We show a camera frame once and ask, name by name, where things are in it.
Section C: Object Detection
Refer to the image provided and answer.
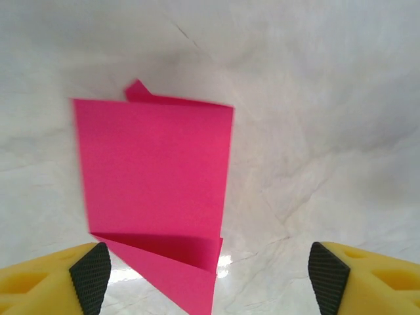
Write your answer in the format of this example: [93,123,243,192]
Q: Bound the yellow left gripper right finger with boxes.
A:
[308,241,420,315]

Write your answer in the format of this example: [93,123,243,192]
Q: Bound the magenta cloth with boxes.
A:
[72,78,236,315]

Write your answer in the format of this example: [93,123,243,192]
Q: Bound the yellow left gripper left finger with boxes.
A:
[0,241,112,315]

